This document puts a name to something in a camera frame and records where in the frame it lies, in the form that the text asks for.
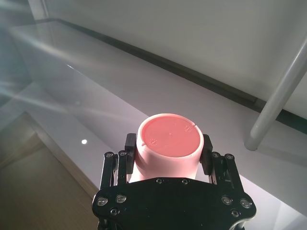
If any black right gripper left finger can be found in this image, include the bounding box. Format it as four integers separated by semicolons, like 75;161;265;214
99;133;137;190

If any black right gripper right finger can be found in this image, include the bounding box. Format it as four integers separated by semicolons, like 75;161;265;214
200;134;246;192

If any pink plastic cup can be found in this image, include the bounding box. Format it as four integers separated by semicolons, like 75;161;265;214
128;113;205;184

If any light grey metal pipe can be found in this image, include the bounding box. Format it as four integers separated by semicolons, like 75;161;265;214
244;35;307;151

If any dark baseboard strip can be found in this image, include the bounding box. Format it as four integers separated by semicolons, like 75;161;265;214
54;18;307;127

